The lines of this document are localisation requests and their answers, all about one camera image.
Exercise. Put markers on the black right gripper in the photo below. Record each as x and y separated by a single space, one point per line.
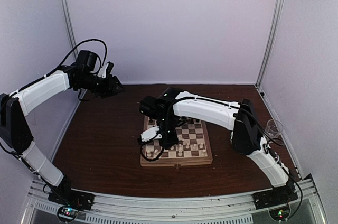
172 140

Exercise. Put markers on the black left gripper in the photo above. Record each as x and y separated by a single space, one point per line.
110 89

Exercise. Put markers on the white knight chess piece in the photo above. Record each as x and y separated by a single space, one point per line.
156 152

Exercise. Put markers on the wooden chess board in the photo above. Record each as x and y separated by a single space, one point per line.
193 134

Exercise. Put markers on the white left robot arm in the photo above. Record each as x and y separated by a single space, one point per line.
17 107

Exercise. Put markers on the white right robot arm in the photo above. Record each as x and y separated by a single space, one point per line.
248 137

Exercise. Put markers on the black chess pieces rows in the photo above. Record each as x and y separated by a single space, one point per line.
182 121

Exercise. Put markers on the pile of white chess pieces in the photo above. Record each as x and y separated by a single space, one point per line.
180 138

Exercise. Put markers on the left round controller board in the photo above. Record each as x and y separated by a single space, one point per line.
66 213

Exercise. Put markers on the round controller board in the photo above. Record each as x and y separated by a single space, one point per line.
66 213
280 214

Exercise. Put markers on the right round controller board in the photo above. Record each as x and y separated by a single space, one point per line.
280 214

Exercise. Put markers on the clear drinking glass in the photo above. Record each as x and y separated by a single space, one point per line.
274 128

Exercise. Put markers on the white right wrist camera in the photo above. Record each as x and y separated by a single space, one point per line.
151 134

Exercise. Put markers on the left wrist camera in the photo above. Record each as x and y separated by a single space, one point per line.
86 62

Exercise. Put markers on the aluminium front rail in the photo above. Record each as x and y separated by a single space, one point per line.
232 208

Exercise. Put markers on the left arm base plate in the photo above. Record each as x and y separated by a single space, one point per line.
78 200

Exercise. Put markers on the left aluminium frame post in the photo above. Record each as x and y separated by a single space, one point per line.
68 23

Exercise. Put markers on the aluminium frame post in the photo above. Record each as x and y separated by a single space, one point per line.
68 23
270 42

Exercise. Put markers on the right aluminium frame post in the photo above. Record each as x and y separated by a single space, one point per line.
270 42

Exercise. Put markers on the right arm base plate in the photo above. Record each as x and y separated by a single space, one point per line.
272 198

